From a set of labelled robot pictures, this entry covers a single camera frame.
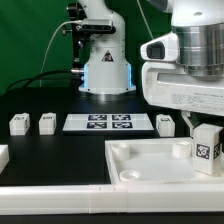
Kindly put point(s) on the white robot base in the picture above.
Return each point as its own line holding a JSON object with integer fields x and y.
{"x": 107, "y": 71}

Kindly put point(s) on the white square tabletop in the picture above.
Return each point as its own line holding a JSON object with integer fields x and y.
{"x": 155, "y": 161}

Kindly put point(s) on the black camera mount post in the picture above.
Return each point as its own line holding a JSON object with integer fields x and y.
{"x": 75, "y": 12}

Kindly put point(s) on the white front fence wall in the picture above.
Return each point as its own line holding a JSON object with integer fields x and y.
{"x": 111, "y": 199}

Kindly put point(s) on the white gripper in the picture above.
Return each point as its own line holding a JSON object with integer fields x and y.
{"x": 167, "y": 85}

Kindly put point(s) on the white left fence piece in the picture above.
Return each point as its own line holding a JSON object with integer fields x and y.
{"x": 4, "y": 157}

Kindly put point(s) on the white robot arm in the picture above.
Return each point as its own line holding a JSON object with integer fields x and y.
{"x": 184, "y": 69}

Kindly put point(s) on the white marker plate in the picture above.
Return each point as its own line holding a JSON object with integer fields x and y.
{"x": 107, "y": 122}

